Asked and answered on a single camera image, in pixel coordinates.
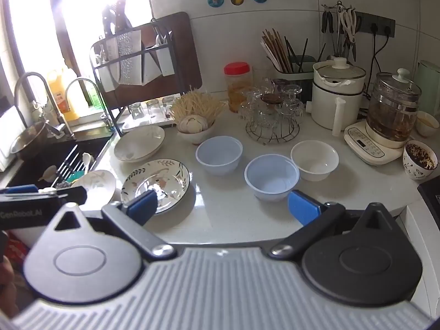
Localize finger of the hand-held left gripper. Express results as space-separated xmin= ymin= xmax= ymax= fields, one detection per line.
xmin=0 ymin=186 xmax=89 ymax=210
xmin=0 ymin=185 xmax=39 ymax=194

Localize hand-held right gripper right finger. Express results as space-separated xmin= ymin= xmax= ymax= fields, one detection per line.
xmin=268 ymin=190 xmax=396 ymax=258

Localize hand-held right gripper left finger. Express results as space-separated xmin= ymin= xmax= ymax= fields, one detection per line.
xmin=45 ymin=189 xmax=177 ymax=260

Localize cream leaf-pattern plate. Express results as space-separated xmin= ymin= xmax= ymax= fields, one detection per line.
xmin=113 ymin=125 xmax=166 ymax=163
xmin=70 ymin=169 xmax=117 ymax=204

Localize floral plate with dark rim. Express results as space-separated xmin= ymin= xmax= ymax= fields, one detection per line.
xmin=121 ymin=159 xmax=191 ymax=215

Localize pale blue plastic bowl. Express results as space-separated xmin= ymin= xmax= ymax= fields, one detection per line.
xmin=195 ymin=136 xmax=244 ymax=176
xmin=244 ymin=155 xmax=300 ymax=202

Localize black sink drain rack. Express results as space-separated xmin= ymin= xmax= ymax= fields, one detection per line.
xmin=51 ymin=144 xmax=90 ymax=186

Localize stainless steel bowl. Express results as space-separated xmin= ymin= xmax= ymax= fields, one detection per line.
xmin=10 ymin=121 xmax=49 ymax=160

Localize tall steel faucet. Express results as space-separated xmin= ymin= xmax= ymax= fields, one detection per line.
xmin=14 ymin=72 xmax=74 ymax=138

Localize white drain tray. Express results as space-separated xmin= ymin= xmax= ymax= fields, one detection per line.
xmin=120 ymin=108 xmax=181 ymax=132

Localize black knife rack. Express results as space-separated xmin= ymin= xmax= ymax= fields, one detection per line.
xmin=89 ymin=19 xmax=174 ymax=138

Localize white bowl holding garlic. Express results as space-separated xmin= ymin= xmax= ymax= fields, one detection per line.
xmin=177 ymin=119 xmax=215 ymax=145

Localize white kettle base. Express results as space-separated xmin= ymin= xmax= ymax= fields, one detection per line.
xmin=344 ymin=121 xmax=408 ymax=166

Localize orange bottle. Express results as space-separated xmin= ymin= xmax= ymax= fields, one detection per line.
xmin=46 ymin=69 xmax=79 ymax=121

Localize garlic bulb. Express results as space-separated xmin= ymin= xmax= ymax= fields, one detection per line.
xmin=180 ymin=114 xmax=208 ymax=133

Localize green bottle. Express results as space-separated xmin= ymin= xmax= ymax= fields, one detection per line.
xmin=86 ymin=82 xmax=104 ymax=109

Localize white electric pot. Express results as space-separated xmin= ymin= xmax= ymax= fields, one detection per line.
xmin=307 ymin=58 xmax=367 ymax=140

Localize short steel faucet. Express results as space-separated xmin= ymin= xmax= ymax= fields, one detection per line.
xmin=65 ymin=78 xmax=114 ymax=131

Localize bundle of wooden toothpicks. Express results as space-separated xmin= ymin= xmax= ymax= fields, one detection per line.
xmin=169 ymin=89 xmax=226 ymax=124

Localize patterned cup with tea leaves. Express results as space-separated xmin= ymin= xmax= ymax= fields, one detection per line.
xmin=403 ymin=140 xmax=438 ymax=181

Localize black cooktop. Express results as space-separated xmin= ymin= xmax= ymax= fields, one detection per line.
xmin=417 ymin=180 xmax=440 ymax=227

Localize glass health kettle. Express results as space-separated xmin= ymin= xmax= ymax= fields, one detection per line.
xmin=365 ymin=68 xmax=422 ymax=142

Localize pale green chopstick holder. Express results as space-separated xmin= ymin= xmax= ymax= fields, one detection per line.
xmin=273 ymin=55 xmax=317 ymax=80

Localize clear jar with red lid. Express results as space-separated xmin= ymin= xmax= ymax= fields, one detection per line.
xmin=224 ymin=62 xmax=253 ymax=113

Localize cleaver with textured blade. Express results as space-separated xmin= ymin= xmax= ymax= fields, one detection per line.
xmin=115 ymin=0 xmax=143 ymax=86

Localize white cup with brown liquid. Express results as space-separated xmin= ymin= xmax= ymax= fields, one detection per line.
xmin=415 ymin=111 xmax=440 ymax=138

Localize bundle of dark chopsticks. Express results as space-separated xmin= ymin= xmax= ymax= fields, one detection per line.
xmin=284 ymin=36 xmax=310 ymax=73

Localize brown cutting board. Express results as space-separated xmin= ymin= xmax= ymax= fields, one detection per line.
xmin=103 ymin=11 xmax=203 ymax=102

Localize pale green kettle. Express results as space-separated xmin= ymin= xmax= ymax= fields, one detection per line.
xmin=414 ymin=60 xmax=440 ymax=114

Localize hanging kitchen scissors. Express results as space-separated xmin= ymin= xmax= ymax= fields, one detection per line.
xmin=339 ymin=7 xmax=359 ymax=62

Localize metal hook rack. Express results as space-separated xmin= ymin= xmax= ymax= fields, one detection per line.
xmin=321 ymin=2 xmax=354 ymax=12

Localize wire cup rack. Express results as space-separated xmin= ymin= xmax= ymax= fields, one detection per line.
xmin=245 ymin=115 xmax=299 ymax=144

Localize wire glass rack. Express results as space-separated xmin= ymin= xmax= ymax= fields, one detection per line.
xmin=237 ymin=77 xmax=305 ymax=131

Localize black power cable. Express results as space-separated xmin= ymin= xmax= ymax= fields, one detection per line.
xmin=369 ymin=32 xmax=391 ymax=90

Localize dark wall outlet strip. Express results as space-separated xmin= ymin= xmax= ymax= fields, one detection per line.
xmin=354 ymin=11 xmax=396 ymax=38

